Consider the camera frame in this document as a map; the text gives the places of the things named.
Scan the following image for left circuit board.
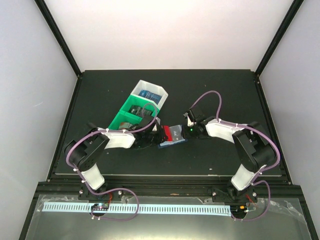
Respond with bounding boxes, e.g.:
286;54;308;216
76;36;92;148
91;203;109;211

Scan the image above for black vip credit card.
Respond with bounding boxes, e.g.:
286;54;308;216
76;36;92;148
169;124;185;142

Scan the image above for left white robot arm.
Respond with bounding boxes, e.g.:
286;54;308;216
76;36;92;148
64;115;168;200

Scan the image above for blue card stack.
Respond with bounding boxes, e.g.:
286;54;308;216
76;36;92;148
138;90;162;104

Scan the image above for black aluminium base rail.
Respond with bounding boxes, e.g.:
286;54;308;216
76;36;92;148
34;176;304;202

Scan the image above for red card stack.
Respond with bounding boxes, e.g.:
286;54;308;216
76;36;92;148
118;122;133;130

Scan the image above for white card bin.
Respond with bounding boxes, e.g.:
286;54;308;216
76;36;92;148
131;79;169;110

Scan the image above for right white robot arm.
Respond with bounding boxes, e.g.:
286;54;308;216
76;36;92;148
181;106;280;202

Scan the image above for left black frame post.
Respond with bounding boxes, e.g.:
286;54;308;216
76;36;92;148
33;0;83;79

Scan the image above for right circuit board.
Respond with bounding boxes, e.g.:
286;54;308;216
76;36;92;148
230;205;257;214

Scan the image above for white slotted cable duct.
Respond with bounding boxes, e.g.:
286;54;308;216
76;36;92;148
42;202;231;217

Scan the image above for blue leather card holder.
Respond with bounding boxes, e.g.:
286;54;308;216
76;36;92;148
158;139;188;149

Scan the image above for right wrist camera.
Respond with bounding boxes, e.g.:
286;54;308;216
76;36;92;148
183;112;194;127

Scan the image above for black frame post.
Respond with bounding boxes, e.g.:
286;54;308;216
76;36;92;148
33;0;83;79
255;0;304;77

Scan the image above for circuit board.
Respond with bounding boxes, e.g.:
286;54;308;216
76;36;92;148
230;205;257;214
91;203;109;211

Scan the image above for green double card bin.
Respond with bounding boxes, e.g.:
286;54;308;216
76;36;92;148
108;95;160;130

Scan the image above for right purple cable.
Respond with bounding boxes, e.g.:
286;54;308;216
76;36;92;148
191;90;281;176

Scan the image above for black card stack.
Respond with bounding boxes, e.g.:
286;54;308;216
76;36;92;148
128;105;153;118

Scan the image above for right black frame post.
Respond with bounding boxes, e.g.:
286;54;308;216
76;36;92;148
255;0;304;77

